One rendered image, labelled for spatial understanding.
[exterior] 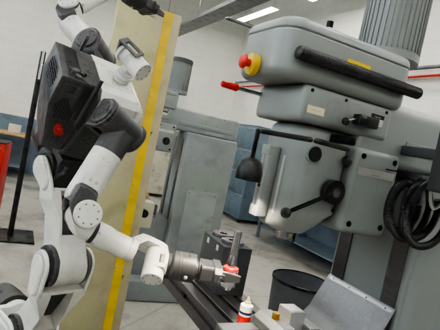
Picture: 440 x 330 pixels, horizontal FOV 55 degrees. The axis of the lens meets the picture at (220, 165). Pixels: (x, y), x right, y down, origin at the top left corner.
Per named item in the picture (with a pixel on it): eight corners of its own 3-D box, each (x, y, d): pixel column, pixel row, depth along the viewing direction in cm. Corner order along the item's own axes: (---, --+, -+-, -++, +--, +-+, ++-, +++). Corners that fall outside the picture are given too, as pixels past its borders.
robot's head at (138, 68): (128, 86, 136) (141, 63, 132) (109, 65, 139) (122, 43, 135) (141, 86, 142) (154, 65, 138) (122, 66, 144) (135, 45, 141)
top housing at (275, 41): (279, 73, 107) (292, 9, 106) (232, 77, 130) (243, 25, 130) (406, 112, 128) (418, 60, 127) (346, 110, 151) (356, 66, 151)
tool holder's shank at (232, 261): (238, 268, 130) (245, 232, 129) (231, 268, 128) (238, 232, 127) (230, 264, 132) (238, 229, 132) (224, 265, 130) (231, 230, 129)
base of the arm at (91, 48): (67, 59, 145) (99, 51, 144) (69, 31, 151) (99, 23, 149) (88, 85, 158) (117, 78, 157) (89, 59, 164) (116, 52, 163)
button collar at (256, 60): (252, 73, 115) (256, 51, 115) (241, 74, 121) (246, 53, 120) (258, 74, 116) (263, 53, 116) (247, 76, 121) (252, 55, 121)
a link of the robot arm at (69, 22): (54, 30, 174) (79, 59, 164) (44, 2, 163) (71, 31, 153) (80, 20, 178) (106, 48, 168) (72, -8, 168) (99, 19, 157)
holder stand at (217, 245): (214, 294, 159) (224, 243, 158) (195, 274, 179) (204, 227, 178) (242, 296, 164) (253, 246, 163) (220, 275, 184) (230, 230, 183)
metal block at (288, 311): (287, 333, 118) (291, 312, 118) (275, 323, 123) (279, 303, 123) (301, 332, 120) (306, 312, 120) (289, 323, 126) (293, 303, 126)
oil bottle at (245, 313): (239, 333, 131) (246, 298, 130) (233, 327, 134) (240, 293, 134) (250, 332, 133) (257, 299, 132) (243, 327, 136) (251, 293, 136)
